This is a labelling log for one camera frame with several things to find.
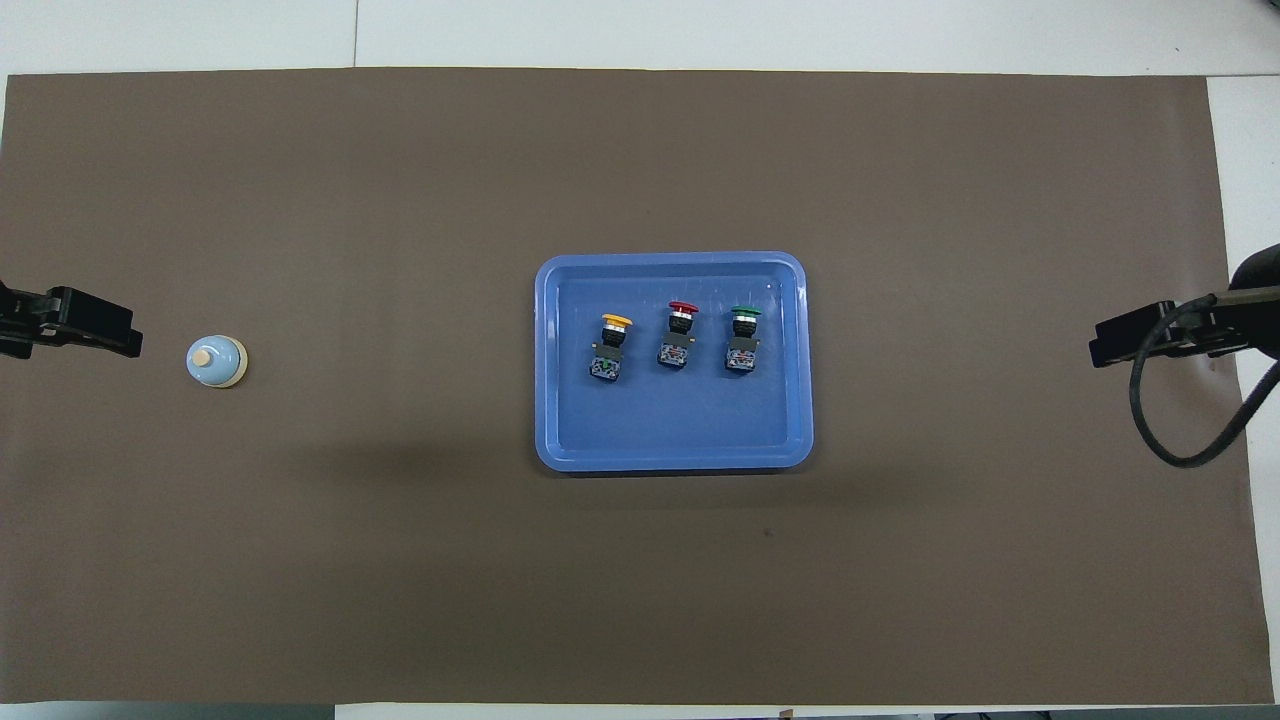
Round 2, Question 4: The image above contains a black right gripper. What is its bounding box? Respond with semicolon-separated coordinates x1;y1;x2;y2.
1089;243;1280;370

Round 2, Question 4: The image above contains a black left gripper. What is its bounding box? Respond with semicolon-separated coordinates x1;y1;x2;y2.
0;280;145;361

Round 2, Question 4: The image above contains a light blue desk bell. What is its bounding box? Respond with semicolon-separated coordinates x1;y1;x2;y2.
186;333;248;389

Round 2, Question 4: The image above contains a green push button switch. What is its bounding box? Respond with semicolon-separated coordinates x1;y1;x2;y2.
724;305;764;375

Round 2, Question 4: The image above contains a red push button switch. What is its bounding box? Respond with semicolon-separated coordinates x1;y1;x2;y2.
656;299;700;370

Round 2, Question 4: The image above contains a yellow push button switch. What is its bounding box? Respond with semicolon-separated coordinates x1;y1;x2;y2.
589;313;636;382

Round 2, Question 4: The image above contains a blue plastic tray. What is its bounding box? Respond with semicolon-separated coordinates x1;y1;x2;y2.
534;251;815;474

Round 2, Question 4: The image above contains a brown table mat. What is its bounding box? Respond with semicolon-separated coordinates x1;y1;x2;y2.
0;68;1271;706

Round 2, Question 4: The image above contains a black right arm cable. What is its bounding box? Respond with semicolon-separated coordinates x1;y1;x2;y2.
1129;285;1280;469

